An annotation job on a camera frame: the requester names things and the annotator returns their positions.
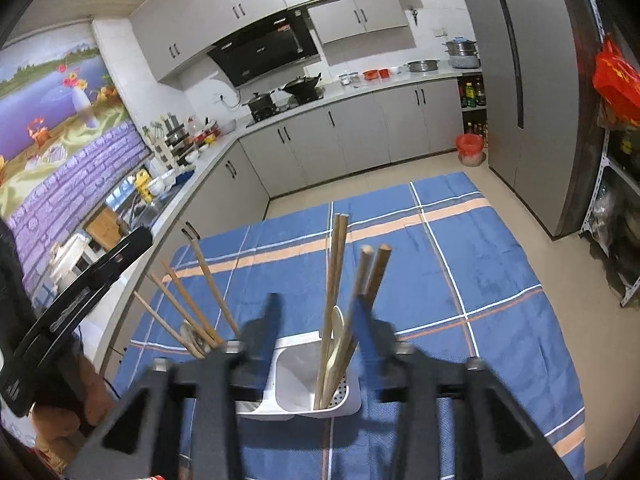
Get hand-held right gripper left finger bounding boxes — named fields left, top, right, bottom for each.
left=65, top=292, right=283, bottom=480

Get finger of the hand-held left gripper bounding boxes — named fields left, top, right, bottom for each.
left=107, top=226, right=154, bottom=274

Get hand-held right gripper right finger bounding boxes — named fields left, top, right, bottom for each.
left=350, top=298, right=576, bottom=480

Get white plastic utensil holder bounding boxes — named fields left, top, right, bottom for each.
left=235, top=335, right=362, bottom=420

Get metal spoon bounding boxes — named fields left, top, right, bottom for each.
left=179, top=321, right=209, bottom=359

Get person's left hand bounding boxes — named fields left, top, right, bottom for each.
left=32, top=355, right=119, bottom=466

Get wooden cutting board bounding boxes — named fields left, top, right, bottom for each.
left=85, top=207, right=127, bottom=252

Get white electric pressure cooker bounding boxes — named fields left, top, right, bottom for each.
left=50, top=232, right=97, bottom=287

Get yellow bottle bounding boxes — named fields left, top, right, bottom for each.
left=134, top=170, right=154, bottom=202

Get beige dish rack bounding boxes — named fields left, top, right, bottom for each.
left=145, top=112, right=202, bottom=169

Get blue plaid tablecloth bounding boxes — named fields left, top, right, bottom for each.
left=112, top=172, right=587, bottom=480

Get black cooking pot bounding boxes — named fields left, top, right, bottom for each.
left=245, top=91, right=276, bottom=114

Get grey lower counter cabinets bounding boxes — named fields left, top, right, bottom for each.
left=95, top=77, right=467, bottom=376

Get black gas stove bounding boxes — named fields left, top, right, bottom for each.
left=245, top=87, right=326, bottom=124

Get bin with red bag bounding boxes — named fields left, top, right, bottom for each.
left=454, top=132, right=486, bottom=167

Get black wok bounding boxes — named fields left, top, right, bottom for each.
left=280, top=72, right=324, bottom=99

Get black range hood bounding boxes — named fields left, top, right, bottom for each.
left=206, top=9, right=321, bottom=89

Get grey upper cabinets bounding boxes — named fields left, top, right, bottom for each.
left=129, top=0, right=417, bottom=84

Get row of oil bottles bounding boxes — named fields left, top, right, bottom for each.
left=460, top=77, right=489, bottom=141

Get metal shelf rack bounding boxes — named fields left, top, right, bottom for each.
left=580, top=127, right=640, bottom=307

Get steel steamer pot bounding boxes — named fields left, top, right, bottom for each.
left=442, top=36, right=482, bottom=70

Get red gift bag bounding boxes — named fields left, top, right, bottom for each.
left=592, top=35, right=640, bottom=129

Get purple scenic wall poster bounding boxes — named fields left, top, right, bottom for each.
left=0, top=45, right=154, bottom=292

